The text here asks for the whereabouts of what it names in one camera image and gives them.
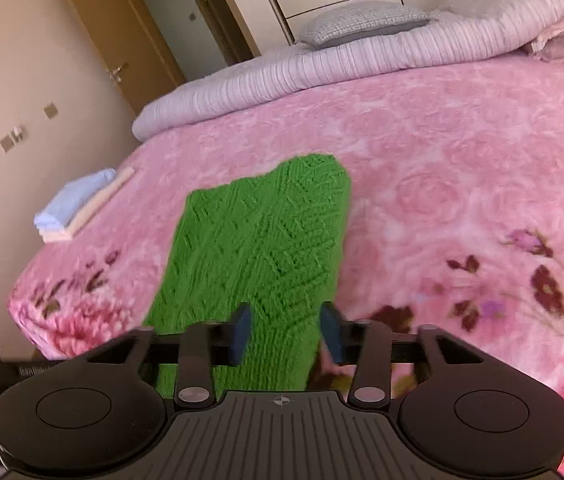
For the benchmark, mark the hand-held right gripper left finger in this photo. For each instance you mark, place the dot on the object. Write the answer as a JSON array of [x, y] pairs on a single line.
[[239, 332]]

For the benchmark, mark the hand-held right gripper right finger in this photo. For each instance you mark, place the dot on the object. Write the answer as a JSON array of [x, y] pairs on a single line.
[[331, 332]]

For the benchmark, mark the green knit sweater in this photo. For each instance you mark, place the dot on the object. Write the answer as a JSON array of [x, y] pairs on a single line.
[[262, 240]]

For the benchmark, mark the folded cream cloth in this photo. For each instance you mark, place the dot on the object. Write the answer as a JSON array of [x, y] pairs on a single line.
[[94, 210]]

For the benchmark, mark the folded blue towel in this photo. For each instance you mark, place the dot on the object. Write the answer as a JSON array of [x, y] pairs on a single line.
[[74, 197]]

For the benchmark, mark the pink floral blanket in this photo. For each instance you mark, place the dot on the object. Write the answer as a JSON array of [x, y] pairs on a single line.
[[462, 160]]

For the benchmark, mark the lavender striped duvet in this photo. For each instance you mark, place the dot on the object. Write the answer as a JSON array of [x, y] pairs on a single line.
[[362, 55]]

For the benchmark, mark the grey checkered pillow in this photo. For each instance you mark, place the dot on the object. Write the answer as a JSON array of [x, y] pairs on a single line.
[[362, 22]]

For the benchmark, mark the wooden door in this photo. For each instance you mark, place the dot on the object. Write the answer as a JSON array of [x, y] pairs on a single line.
[[112, 25]]

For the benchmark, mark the wall switch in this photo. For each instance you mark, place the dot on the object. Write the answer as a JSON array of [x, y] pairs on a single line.
[[50, 110], [12, 137]]

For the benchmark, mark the dark wooden door frame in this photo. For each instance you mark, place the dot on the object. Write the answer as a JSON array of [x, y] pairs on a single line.
[[212, 15]]

